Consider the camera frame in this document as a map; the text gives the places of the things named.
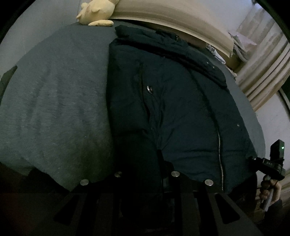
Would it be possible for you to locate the person's right hand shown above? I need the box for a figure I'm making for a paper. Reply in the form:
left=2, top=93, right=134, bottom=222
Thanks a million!
left=259, top=176, right=282, bottom=205

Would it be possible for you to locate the beige pleated curtain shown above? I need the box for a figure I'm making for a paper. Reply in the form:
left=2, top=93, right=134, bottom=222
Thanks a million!
left=236, top=4, right=289, bottom=111

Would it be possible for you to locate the grey bed blanket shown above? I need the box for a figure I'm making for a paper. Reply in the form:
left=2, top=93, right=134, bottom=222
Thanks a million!
left=1, top=22, right=265, bottom=190

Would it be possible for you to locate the white cloth on bed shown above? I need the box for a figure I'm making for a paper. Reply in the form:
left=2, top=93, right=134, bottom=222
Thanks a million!
left=206, top=44, right=226, bottom=65

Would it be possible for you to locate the beige upholstered headboard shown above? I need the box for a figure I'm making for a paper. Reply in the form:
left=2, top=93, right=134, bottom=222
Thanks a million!
left=111, top=0, right=234, bottom=57

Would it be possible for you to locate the pile of clothes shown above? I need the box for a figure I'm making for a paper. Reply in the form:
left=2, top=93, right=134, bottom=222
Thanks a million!
left=229, top=31, right=257, bottom=62

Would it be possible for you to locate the yellow plush toy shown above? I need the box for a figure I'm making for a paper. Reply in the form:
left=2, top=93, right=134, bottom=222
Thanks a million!
left=76, top=0, right=119, bottom=27

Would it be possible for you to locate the dark navy padded jacket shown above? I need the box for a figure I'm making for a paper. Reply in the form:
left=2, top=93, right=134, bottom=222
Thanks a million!
left=106, top=25, right=257, bottom=192

